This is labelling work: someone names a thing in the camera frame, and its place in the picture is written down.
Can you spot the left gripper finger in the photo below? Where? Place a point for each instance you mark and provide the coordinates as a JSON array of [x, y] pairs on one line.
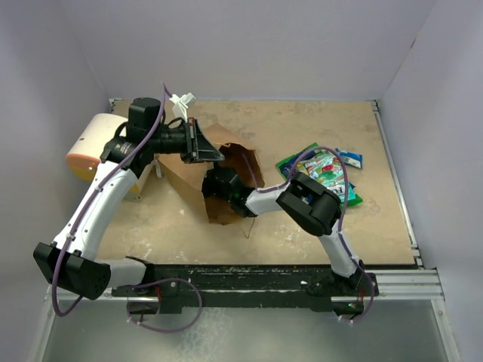
[[203, 144], [210, 155]]

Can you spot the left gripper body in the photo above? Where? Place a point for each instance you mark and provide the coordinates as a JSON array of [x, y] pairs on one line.
[[181, 141]]

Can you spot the brown paper bag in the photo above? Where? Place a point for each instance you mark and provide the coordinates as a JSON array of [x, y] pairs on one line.
[[181, 173]]

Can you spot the blue Kettle chips bag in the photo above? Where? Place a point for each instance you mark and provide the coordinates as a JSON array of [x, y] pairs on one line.
[[285, 166]]

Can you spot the green yellow candy packet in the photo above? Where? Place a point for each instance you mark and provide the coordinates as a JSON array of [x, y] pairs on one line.
[[313, 162]]

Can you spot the green white snack packet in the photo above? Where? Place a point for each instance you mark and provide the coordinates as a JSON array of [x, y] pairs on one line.
[[353, 198]]

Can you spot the blue snack packet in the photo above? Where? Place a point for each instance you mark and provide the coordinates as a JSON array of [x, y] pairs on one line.
[[350, 158]]

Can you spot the red green Fox's candy packet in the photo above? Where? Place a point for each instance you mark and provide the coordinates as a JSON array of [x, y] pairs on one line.
[[331, 176]]

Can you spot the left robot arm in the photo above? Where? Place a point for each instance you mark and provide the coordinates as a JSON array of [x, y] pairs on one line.
[[70, 260]]

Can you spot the small white clip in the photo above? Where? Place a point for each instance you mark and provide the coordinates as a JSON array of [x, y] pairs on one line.
[[158, 169]]

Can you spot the orange beige box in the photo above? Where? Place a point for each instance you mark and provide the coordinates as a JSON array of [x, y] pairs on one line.
[[84, 156]]

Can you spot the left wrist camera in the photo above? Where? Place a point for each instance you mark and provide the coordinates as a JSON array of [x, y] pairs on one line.
[[181, 105]]

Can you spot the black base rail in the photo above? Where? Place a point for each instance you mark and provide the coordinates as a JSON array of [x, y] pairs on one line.
[[169, 288]]

